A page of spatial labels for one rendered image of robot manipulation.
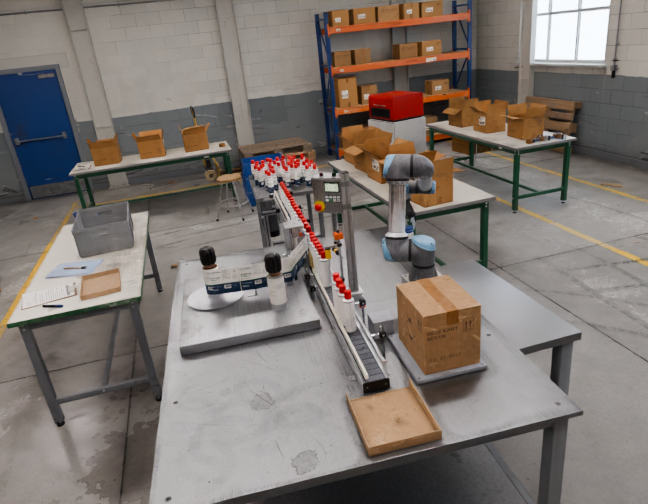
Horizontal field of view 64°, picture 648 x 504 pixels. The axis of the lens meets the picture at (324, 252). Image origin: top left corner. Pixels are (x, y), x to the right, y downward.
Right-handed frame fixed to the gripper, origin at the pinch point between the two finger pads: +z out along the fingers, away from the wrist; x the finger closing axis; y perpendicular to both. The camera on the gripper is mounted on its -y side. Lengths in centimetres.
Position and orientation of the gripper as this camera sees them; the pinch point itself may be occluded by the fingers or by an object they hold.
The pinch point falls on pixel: (407, 230)
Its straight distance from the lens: 319.3
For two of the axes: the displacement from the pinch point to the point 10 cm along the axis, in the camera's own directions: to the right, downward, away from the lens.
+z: 1.0, 9.2, 3.8
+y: -2.8, -3.4, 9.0
